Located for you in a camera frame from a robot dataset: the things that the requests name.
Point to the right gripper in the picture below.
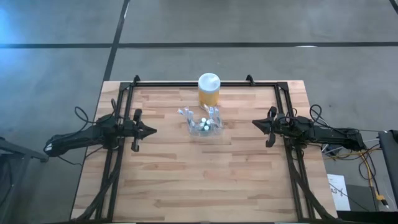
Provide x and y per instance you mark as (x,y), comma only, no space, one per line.
(286,127)

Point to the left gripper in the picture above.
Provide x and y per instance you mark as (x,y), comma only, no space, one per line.
(126,129)

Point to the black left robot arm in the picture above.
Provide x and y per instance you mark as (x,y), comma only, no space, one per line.
(77,137)

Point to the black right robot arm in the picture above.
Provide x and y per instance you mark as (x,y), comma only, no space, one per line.
(329,133)

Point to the yellow wipes canister white lid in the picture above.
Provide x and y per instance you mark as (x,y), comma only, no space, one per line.
(209,90)

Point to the white paper sheet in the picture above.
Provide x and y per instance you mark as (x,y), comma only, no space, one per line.
(337,186)

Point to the dark grey equipment case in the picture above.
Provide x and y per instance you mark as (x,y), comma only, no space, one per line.
(363,199)

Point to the dark grey side stand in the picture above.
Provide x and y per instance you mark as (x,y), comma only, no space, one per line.
(18,152)

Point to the black metal table frame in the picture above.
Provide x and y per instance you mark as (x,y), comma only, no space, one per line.
(174,84)

